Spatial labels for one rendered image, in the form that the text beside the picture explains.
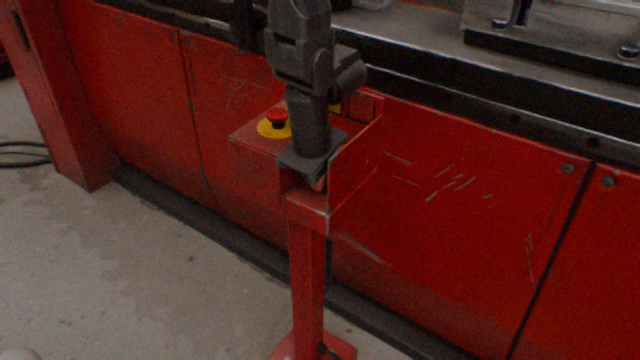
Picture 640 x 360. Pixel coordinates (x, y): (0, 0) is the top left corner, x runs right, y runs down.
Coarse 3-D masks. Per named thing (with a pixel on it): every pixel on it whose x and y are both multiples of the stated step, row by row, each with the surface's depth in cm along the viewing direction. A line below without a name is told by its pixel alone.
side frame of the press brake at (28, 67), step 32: (0, 0) 150; (32, 0) 146; (0, 32) 162; (32, 32) 149; (64, 32) 157; (32, 64) 159; (64, 64) 161; (32, 96) 174; (64, 96) 165; (64, 128) 171; (96, 128) 180; (64, 160) 188; (96, 160) 186
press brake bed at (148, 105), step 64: (64, 0) 146; (128, 0) 127; (128, 64) 143; (192, 64) 124; (256, 64) 110; (384, 64) 90; (128, 128) 163; (192, 128) 139; (384, 128) 97; (448, 128) 88; (512, 128) 81; (576, 128) 74; (192, 192) 167; (384, 192) 106; (448, 192) 95; (512, 192) 86; (576, 192) 79; (256, 256) 157; (384, 256) 117; (448, 256) 104; (512, 256) 94; (576, 256) 85; (384, 320) 137; (448, 320) 118; (512, 320) 102; (576, 320) 92
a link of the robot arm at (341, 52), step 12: (336, 48) 68; (348, 48) 67; (312, 60) 58; (324, 60) 59; (336, 60) 65; (348, 60) 66; (360, 60) 68; (276, 72) 64; (312, 72) 59; (324, 72) 60; (336, 72) 64; (348, 72) 67; (360, 72) 68; (300, 84) 62; (312, 84) 60; (324, 84) 61; (348, 84) 67; (360, 84) 70
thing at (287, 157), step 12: (300, 132) 67; (312, 132) 67; (324, 132) 68; (336, 132) 74; (300, 144) 69; (312, 144) 68; (324, 144) 69; (336, 144) 72; (288, 156) 71; (300, 156) 71; (312, 156) 70; (324, 156) 70; (300, 168) 69; (312, 168) 69
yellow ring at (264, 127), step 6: (264, 120) 82; (288, 120) 82; (258, 126) 81; (264, 126) 81; (270, 126) 81; (288, 126) 81; (264, 132) 79; (270, 132) 79; (276, 132) 79; (282, 132) 79; (288, 132) 79
